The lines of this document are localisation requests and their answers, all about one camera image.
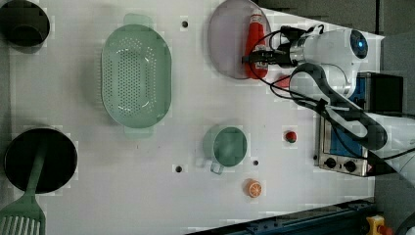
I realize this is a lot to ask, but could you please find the grey round plate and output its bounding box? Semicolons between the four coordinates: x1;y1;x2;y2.
207;0;270;79

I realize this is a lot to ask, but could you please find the green mug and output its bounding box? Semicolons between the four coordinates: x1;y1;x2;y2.
196;124;249;175

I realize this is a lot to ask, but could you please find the red strawberry toy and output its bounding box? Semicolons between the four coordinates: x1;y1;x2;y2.
275;75;291;88

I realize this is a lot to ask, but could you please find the yellow red emergency button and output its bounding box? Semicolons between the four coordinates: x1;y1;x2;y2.
366;215;393;235

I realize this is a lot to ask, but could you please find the green slotted spatula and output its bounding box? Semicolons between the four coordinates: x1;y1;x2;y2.
1;144;47;235

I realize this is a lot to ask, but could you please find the small red tomato toy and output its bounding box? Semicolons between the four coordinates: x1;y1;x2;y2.
285;131;298;143

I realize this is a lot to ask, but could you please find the black and steel toaster oven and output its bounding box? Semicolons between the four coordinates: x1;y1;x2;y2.
314;72;403;177

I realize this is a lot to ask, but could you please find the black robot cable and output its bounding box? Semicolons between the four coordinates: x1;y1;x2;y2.
248;25;415;162

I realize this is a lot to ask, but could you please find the blue aluminium frame rail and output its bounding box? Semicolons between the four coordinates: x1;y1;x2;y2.
186;200;377;235

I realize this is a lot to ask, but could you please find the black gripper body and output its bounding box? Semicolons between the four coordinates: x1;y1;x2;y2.
270;45;298;69

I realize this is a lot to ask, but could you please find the orange slice toy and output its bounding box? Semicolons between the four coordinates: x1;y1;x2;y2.
245;179;262;198

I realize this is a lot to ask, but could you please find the small black pot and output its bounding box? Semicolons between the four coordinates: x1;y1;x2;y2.
0;0;50;47

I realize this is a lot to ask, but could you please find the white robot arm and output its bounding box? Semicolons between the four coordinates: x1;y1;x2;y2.
242;26;415;182

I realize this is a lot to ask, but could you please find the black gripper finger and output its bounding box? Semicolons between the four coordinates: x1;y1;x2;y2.
254;48;273;55
242;56;269;64

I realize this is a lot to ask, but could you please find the green perforated colander basket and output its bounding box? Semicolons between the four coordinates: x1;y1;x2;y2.
101;13;172;138

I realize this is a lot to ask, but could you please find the red ketchup bottle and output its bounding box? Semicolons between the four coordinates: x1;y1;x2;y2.
244;9;268;79

